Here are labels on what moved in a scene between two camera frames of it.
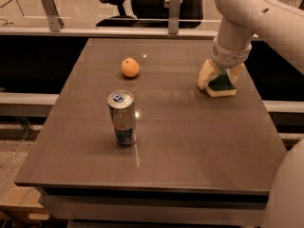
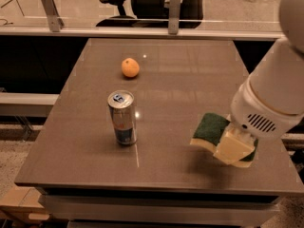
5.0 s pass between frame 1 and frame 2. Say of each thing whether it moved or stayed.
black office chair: stayed
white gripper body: moved
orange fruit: stayed
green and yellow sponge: moved
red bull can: stayed
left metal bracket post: stayed
